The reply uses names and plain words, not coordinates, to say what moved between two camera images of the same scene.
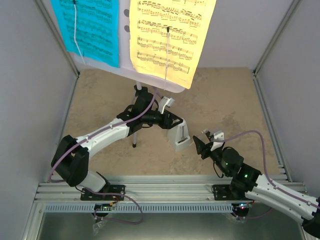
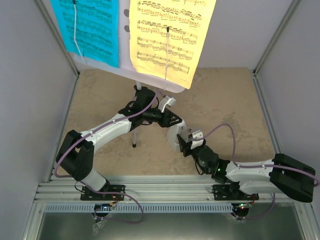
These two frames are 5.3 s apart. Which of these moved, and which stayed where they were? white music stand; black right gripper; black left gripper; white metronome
Moved: black right gripper
Stayed: white music stand; white metronome; black left gripper
